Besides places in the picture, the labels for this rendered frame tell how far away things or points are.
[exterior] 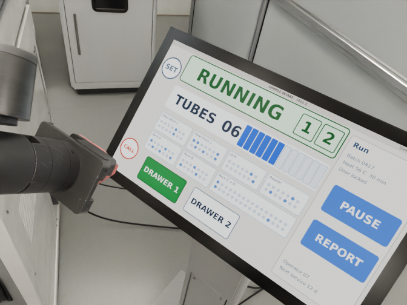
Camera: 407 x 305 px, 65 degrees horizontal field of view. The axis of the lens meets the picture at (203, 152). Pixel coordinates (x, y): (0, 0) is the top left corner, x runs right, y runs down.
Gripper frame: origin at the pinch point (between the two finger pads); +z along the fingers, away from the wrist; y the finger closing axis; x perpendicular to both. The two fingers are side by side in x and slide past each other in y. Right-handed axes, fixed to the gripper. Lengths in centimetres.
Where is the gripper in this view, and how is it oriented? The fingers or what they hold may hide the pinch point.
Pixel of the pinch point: (111, 168)
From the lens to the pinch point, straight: 45.4
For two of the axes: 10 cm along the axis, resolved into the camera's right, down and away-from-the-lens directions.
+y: -8.1, -4.7, 3.5
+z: 3.6, 0.8, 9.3
